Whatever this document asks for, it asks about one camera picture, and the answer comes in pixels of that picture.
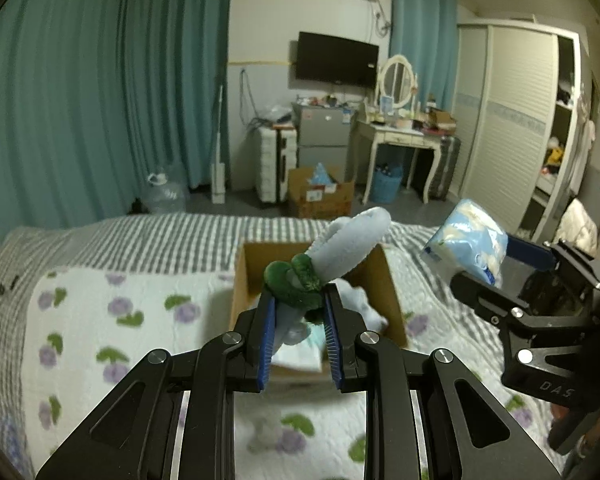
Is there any black wall television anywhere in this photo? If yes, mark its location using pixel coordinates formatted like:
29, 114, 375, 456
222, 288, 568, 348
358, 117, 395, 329
295, 31, 380, 88

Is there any white flat mop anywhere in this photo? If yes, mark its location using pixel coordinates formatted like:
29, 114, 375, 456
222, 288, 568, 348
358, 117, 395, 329
211, 85, 229, 204

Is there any white suitcase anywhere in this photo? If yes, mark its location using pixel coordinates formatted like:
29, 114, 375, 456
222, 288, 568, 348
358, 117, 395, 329
256, 125, 299, 205

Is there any grey striped stool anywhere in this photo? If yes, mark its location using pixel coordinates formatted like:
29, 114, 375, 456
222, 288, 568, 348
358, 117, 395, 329
427, 135, 462, 200

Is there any wide teal curtain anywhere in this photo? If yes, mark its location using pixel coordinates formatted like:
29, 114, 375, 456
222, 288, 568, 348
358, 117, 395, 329
0, 0, 233, 246

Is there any white oval vanity mirror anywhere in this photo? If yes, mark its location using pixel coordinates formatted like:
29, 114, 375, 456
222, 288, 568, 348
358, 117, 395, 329
375, 55, 421, 111

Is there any blue plastic basket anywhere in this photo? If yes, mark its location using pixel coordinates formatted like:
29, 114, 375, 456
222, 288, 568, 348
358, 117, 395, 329
369, 164, 404, 204

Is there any white sliding door wardrobe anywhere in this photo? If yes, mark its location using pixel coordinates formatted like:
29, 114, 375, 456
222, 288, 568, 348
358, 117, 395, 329
452, 17, 583, 243

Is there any white puffy jacket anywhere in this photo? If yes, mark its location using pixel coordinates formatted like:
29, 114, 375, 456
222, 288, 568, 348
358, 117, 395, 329
555, 197, 599, 257

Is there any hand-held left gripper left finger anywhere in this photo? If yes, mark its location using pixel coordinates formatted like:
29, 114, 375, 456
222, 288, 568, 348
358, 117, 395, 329
35, 290, 277, 480

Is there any white floral blanket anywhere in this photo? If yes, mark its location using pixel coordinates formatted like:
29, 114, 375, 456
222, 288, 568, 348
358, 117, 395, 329
22, 266, 566, 480

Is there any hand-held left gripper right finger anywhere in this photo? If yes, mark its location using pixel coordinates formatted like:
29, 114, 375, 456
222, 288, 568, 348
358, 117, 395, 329
323, 285, 566, 480

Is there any cardboard box with blue cloth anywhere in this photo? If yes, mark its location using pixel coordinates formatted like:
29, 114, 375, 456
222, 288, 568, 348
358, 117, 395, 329
286, 162, 356, 219

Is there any narrow teal curtain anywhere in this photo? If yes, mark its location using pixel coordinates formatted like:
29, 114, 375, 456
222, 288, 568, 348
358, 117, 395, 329
387, 0, 458, 116

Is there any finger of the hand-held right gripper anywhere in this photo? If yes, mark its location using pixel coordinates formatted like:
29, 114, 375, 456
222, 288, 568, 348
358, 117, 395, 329
507, 236, 600, 292
450, 271, 537, 332

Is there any grey mini fridge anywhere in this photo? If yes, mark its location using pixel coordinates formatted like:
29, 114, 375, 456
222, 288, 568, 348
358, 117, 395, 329
291, 102, 357, 186

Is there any light blue plush cloth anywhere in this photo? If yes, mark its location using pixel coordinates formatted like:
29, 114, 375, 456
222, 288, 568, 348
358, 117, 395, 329
336, 280, 392, 333

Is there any blue and white tissue pack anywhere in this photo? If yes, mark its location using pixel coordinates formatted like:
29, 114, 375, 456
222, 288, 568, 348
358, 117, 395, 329
420, 199, 509, 286

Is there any blue and green plush toy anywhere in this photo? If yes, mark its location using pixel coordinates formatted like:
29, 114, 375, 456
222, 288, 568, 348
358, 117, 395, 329
264, 207, 392, 348

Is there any bed with floral blanket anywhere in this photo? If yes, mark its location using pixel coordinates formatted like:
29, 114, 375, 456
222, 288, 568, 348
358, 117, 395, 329
0, 212, 521, 461

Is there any white dressing table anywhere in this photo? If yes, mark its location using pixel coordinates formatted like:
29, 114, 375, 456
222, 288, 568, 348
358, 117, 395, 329
350, 112, 443, 204

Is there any pale flat packet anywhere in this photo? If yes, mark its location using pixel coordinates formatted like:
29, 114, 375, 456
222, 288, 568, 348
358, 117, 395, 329
272, 332, 327, 373

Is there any clear water jug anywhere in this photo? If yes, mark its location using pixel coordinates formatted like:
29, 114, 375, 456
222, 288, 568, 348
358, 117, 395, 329
142, 165, 188, 214

